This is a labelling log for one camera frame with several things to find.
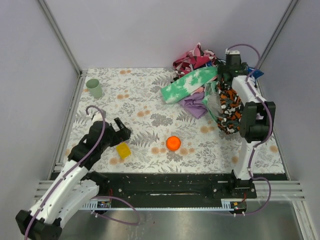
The green white tie-dye cloth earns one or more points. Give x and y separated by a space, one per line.
186 85

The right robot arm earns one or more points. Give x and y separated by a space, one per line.
255 125

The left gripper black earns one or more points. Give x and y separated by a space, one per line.
117 133

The yellow toy block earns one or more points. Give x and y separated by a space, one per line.
123 150

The left aluminium frame post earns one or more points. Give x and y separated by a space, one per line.
58 33

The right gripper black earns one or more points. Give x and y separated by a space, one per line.
223 75

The black orange camouflage cloth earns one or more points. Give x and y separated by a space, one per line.
231 108

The aluminium frame post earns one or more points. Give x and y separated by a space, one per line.
58 33
280 26

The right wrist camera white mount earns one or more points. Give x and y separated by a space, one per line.
231 52

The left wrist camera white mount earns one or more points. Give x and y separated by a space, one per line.
96 116

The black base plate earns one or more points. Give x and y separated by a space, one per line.
129 187

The purple polo shirt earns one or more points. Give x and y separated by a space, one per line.
194 105

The right aluminium frame post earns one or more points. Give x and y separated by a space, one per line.
280 26

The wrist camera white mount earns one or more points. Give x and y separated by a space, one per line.
231 52
96 116

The pink red patterned cloth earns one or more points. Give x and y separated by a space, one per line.
194 59

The orange plastic ball toy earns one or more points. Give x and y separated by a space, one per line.
173 143

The white cable duct rail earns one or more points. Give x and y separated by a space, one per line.
214 205

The green plastic cup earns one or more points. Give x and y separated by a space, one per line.
94 87

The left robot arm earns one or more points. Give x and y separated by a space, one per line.
48 216

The blue white patterned cloth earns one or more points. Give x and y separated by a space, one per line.
255 72

